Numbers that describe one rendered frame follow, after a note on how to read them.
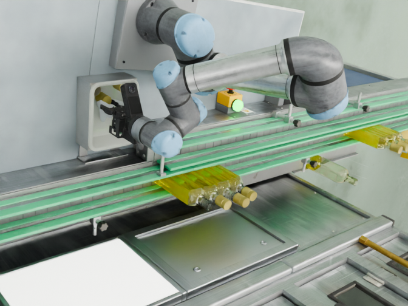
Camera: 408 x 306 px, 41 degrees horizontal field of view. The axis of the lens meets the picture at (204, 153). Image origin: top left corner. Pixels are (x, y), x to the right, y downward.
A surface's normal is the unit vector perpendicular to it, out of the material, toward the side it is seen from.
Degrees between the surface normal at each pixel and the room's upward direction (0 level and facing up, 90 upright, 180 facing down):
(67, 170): 90
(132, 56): 3
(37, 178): 90
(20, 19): 0
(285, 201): 90
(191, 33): 7
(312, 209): 90
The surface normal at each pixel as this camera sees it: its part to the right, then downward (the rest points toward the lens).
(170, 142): 0.64, 0.36
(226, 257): 0.11, -0.92
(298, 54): -0.17, 0.12
